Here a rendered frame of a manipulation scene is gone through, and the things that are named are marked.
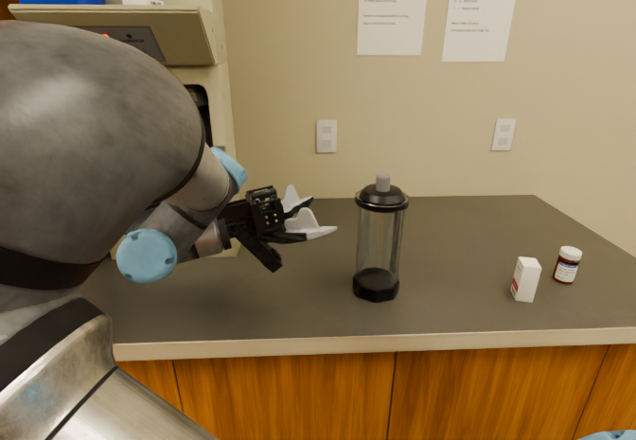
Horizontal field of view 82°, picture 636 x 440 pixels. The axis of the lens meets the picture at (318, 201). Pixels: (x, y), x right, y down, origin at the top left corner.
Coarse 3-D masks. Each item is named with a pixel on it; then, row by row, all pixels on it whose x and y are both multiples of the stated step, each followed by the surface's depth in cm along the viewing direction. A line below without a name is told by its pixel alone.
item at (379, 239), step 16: (368, 224) 72; (384, 224) 71; (400, 224) 73; (368, 240) 74; (384, 240) 73; (400, 240) 76; (368, 256) 75; (384, 256) 74; (368, 272) 76; (384, 272) 75; (368, 288) 78; (384, 288) 77
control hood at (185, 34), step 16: (16, 16) 63; (32, 16) 63; (48, 16) 63; (64, 16) 63; (80, 16) 63; (96, 16) 63; (112, 16) 64; (128, 16) 64; (144, 16) 64; (160, 16) 64; (176, 16) 64; (192, 16) 64; (208, 16) 70; (160, 32) 67; (176, 32) 67; (192, 32) 67; (208, 32) 70; (160, 48) 71; (176, 48) 71; (192, 48) 71; (208, 48) 71; (176, 64) 75; (192, 64) 75; (208, 64) 75
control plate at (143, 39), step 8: (96, 32) 66; (104, 32) 67; (112, 32) 67; (120, 32) 67; (128, 32) 67; (136, 32) 67; (144, 32) 67; (120, 40) 68; (128, 40) 68; (136, 40) 68; (144, 40) 68; (152, 40) 68; (144, 48) 70; (152, 48) 70; (152, 56) 72; (160, 56) 72
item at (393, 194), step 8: (384, 176) 71; (376, 184) 73; (384, 184) 71; (360, 192) 75; (368, 192) 72; (376, 192) 72; (384, 192) 72; (392, 192) 72; (400, 192) 72; (368, 200) 71; (376, 200) 70; (384, 200) 70; (392, 200) 70; (400, 200) 71
